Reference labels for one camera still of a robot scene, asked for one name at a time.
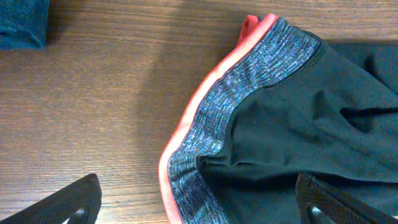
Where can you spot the folded blue jeans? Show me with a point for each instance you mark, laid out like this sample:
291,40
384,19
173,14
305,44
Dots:
24,24

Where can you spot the black leggings red waistband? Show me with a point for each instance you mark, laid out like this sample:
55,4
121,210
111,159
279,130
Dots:
282,103

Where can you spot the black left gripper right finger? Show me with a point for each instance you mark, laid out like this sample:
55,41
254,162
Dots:
321,203

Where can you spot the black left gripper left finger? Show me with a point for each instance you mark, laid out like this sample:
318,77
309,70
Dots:
79,202

